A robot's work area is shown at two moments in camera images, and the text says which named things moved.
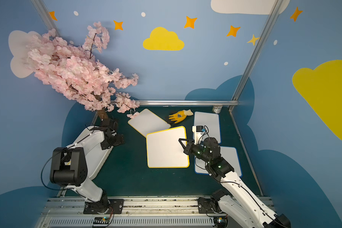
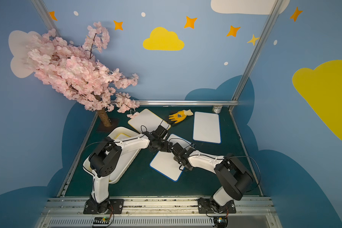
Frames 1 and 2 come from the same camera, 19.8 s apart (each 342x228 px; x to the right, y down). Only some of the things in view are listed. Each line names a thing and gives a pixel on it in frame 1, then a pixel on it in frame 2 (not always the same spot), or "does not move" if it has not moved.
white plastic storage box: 91,142 -> 127,160
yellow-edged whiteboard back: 147,122 does not move
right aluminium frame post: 261,39 does not move
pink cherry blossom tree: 75,70 does not move
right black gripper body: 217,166 -> 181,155
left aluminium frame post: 44,14 does not move
